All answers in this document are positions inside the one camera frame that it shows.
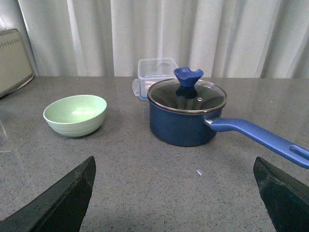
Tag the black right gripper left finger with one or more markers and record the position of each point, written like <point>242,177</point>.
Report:
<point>61,208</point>

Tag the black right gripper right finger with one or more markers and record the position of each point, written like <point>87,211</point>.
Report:
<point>286,199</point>

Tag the green bowl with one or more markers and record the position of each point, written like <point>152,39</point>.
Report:
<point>76,116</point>

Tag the blue saucepan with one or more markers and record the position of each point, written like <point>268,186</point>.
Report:
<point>189,130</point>

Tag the cream toaster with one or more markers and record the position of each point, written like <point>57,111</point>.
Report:
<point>15,68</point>

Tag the glass pot lid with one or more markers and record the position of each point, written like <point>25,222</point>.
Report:
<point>187,93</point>

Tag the clear plastic container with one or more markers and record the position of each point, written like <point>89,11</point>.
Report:
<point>150,71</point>

